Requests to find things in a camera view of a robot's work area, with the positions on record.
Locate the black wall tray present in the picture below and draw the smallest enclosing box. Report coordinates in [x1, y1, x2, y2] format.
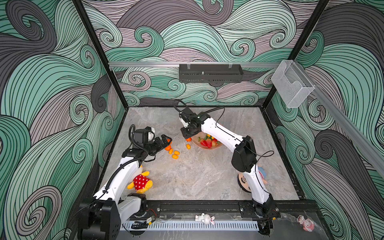
[179, 65, 244, 84]

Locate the yellow plush toy red dress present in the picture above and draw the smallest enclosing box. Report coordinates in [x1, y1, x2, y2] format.
[127, 171, 154, 194]

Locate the aluminium rail wall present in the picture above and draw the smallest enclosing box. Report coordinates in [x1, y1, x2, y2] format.
[108, 61, 280, 68]
[293, 61, 384, 176]

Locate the clear plastic wall bin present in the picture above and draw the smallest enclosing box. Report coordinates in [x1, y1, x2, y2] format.
[271, 60, 315, 109]

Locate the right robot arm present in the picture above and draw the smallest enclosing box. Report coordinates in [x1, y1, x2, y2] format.
[173, 100, 279, 216]

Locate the pig-face plush doll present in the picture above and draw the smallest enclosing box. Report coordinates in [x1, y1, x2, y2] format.
[238, 167, 268, 193]

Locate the pink pig figurine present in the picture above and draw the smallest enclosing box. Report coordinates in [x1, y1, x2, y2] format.
[297, 215, 315, 232]

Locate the green grape bunch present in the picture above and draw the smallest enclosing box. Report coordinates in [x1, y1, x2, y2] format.
[198, 135, 212, 142]

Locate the strawberry cluster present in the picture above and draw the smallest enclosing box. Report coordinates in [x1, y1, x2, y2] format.
[200, 140, 212, 149]

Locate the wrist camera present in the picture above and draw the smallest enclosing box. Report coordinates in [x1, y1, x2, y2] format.
[179, 108, 196, 126]
[145, 127, 155, 143]

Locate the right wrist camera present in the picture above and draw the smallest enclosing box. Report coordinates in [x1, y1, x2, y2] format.
[179, 108, 196, 126]

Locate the aluminium rail back wall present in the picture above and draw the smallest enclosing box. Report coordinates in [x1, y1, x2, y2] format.
[108, 61, 280, 68]

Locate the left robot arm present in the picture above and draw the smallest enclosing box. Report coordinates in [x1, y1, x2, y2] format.
[77, 125, 172, 240]

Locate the pink fruit bowl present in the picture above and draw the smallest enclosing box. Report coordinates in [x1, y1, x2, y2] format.
[192, 132, 223, 150]

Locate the white bunny figurine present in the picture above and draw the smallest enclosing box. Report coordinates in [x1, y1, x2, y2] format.
[195, 213, 215, 225]

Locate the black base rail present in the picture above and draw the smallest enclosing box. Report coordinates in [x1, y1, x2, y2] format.
[139, 200, 319, 219]

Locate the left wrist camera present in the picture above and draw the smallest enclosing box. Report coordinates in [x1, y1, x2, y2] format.
[145, 127, 155, 143]

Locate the white slotted cable duct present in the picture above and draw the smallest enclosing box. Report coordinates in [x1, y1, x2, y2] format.
[121, 221, 259, 232]

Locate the aluminium rail right wall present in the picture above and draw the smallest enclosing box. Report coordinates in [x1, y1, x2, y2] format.
[293, 61, 384, 176]

